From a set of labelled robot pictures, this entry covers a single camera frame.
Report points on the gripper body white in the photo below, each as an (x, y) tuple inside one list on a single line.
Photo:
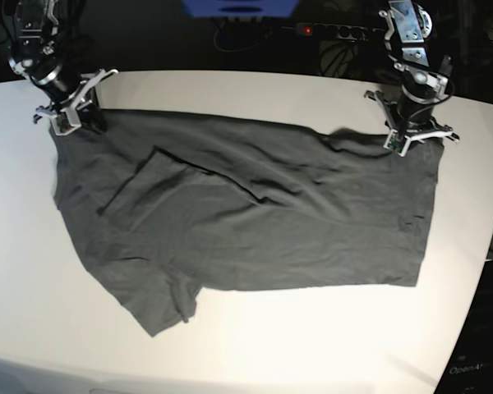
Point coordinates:
[(410, 123), (66, 89)]

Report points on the grey T-shirt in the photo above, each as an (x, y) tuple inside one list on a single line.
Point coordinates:
[(165, 204)]

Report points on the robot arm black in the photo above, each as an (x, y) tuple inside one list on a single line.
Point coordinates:
[(41, 54), (409, 26)]

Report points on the black power strip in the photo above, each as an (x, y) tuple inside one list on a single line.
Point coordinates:
[(341, 32)]

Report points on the blue box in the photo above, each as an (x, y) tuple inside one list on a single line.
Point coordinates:
[(238, 8)]

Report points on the black OpenArm base box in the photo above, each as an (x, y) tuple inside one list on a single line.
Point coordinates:
[(470, 367)]

